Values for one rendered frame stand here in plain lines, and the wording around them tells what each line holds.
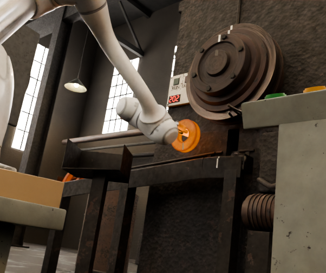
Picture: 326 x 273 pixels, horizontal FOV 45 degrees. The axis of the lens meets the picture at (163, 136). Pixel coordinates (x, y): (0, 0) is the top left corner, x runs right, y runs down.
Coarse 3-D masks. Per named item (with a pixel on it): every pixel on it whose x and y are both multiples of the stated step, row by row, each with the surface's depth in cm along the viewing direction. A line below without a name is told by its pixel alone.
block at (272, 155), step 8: (264, 136) 154; (272, 136) 151; (264, 144) 153; (272, 144) 150; (264, 152) 151; (272, 152) 149; (264, 160) 150; (272, 160) 148; (264, 168) 149; (272, 168) 147; (264, 176) 148; (272, 176) 146; (264, 192) 147; (272, 192) 145
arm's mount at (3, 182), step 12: (0, 168) 66; (0, 180) 66; (12, 180) 68; (24, 180) 69; (36, 180) 71; (48, 180) 73; (0, 192) 66; (12, 192) 68; (24, 192) 69; (36, 192) 71; (48, 192) 73; (60, 192) 75; (48, 204) 73
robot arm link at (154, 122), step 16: (96, 16) 127; (96, 32) 132; (112, 32) 134; (112, 48) 135; (128, 64) 137; (128, 80) 138; (144, 96) 138; (144, 112) 142; (160, 112) 143; (144, 128) 146; (160, 128) 142; (176, 128) 144; (160, 144) 146
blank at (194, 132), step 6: (186, 120) 182; (186, 126) 182; (192, 126) 179; (198, 126) 180; (192, 132) 178; (198, 132) 178; (180, 138) 185; (192, 138) 177; (198, 138) 178; (174, 144) 184; (180, 144) 181; (186, 144) 179; (192, 144) 177; (180, 150) 180; (186, 150) 179
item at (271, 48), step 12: (240, 24) 180; (252, 24) 176; (264, 36) 169; (276, 48) 169; (276, 60) 162; (276, 72) 164; (264, 84) 162; (252, 96) 164; (264, 96) 164; (240, 108) 166; (216, 120) 174; (228, 120) 174
